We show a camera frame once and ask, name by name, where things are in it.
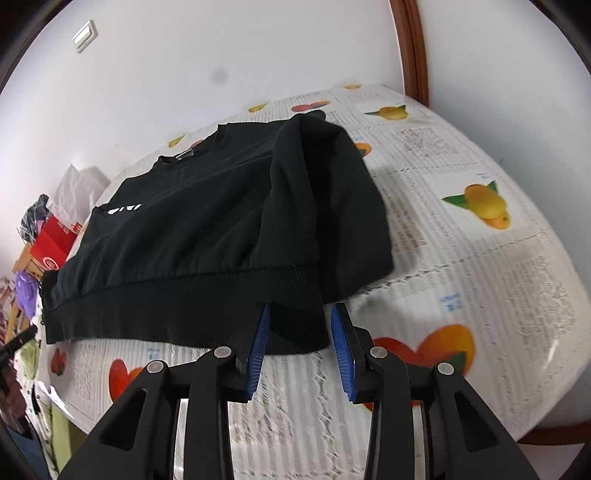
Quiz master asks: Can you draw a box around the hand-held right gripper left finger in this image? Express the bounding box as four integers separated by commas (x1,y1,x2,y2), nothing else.
58,302,273,480

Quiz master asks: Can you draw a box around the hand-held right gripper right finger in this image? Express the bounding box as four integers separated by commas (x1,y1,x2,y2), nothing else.
330,302,539,480

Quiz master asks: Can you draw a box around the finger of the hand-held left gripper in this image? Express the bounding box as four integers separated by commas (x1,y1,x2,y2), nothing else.
0,325,38,365

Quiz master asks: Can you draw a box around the black sweatshirt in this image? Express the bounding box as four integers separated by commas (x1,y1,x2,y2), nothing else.
39,111,395,356

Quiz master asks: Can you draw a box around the green blanket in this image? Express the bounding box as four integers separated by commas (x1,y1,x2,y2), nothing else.
16,339,72,478

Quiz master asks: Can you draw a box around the purple bag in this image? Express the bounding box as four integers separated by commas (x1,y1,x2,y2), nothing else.
11,270,40,319

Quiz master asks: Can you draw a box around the red paper bag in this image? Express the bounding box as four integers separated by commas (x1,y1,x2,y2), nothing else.
28,217,86,273

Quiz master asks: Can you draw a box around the grey plaid cloth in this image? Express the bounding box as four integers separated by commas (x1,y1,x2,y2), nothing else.
18,194,51,245

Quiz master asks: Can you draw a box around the fruit print tablecloth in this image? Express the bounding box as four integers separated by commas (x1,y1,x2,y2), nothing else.
34,83,589,480

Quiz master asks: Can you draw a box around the white plastic bag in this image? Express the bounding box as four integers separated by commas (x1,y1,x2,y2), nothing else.
48,164,112,227

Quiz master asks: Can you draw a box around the brown wooden baseboard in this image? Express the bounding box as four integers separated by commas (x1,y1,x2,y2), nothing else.
517,422,589,446

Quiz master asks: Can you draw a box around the brown wooden door frame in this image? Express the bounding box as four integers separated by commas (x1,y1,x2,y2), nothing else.
390,0,431,106

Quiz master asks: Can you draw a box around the white wall light switch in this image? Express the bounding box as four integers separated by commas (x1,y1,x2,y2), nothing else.
71,19,99,54

